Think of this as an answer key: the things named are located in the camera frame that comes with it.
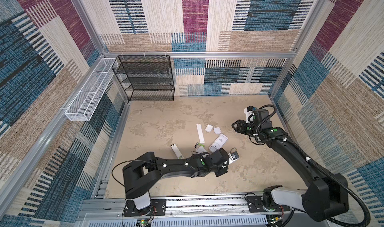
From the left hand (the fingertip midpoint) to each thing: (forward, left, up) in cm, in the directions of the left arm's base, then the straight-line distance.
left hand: (227, 161), depth 80 cm
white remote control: (+10, +13, -7) cm, 18 cm away
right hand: (+15, -6, +9) cm, 18 cm away
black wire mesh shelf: (+60, +52, +9) cm, 80 cm away
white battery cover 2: (+25, +1, -9) cm, 26 cm away
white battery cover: (+26, +7, -7) cm, 28 cm away
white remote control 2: (+14, +2, -6) cm, 15 cm away
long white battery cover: (+22, +13, -7) cm, 26 cm away
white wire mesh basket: (+16, +69, +25) cm, 76 cm away
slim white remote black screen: (+9, +27, -6) cm, 29 cm away
